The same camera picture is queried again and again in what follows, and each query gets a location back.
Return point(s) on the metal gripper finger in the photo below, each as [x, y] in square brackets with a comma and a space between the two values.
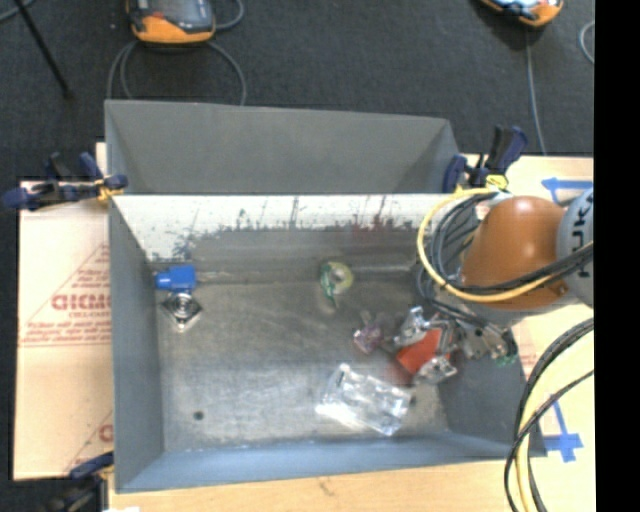
[438, 369]
[414, 325]

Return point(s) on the red-orange block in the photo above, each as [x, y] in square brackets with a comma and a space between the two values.
[421, 352]

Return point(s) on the purple clear plastic piece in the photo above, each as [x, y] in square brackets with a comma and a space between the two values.
[369, 336]

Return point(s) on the clear plastic packet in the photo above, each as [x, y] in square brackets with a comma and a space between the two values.
[364, 400]

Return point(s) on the green and white tape roll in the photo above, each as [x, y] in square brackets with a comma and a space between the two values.
[336, 277]

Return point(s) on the grey metal bin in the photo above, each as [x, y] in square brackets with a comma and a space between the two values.
[260, 360]

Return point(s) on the blue plastic piece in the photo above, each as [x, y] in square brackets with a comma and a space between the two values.
[175, 277]

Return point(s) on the brown cardboard board, red print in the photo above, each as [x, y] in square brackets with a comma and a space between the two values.
[60, 300]

